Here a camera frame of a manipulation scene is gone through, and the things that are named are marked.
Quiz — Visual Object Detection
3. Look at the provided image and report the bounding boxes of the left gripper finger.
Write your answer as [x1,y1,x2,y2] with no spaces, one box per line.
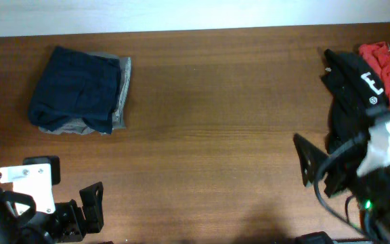
[22,155,61,186]
[79,182,104,233]

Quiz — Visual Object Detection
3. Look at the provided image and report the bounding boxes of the navy blue garment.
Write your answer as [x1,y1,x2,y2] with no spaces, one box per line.
[28,46,121,134]

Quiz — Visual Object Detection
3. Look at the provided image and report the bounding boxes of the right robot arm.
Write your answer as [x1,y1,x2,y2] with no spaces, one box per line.
[293,134,390,243]

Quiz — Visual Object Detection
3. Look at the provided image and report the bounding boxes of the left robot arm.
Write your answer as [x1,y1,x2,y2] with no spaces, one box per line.
[0,155,104,243]

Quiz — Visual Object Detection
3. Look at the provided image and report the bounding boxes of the black garment with white letter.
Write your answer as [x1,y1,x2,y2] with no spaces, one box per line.
[321,49,389,154]

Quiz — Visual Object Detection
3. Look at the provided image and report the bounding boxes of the folded grey trousers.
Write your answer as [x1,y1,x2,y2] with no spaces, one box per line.
[39,52,132,136]

